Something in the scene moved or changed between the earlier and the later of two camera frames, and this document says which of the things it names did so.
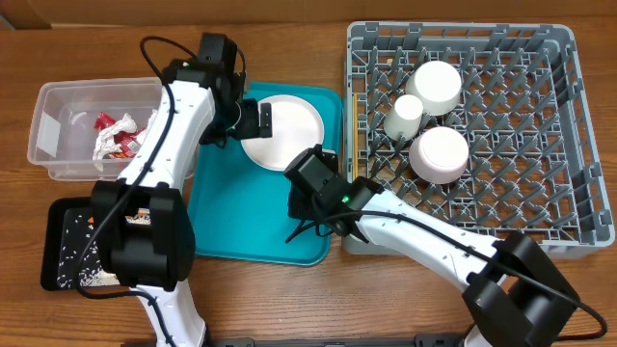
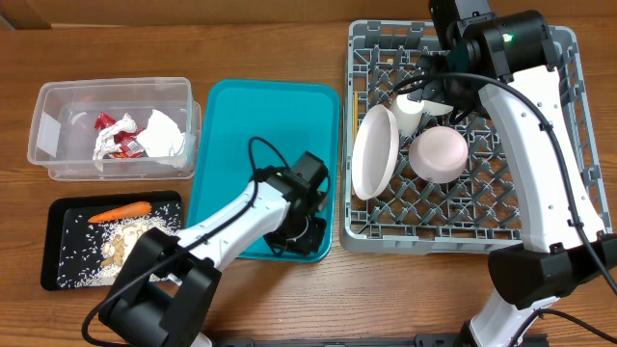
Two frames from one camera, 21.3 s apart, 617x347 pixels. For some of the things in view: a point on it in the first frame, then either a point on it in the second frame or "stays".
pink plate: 296,127 → 375,153
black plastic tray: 69,224 stays
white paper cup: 405,117 stays
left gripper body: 240,120 → 305,236
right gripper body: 308,204 → 456,93
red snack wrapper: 121,138 stays
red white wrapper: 106,143 stays
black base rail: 417,340 stays
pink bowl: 439,155 stays
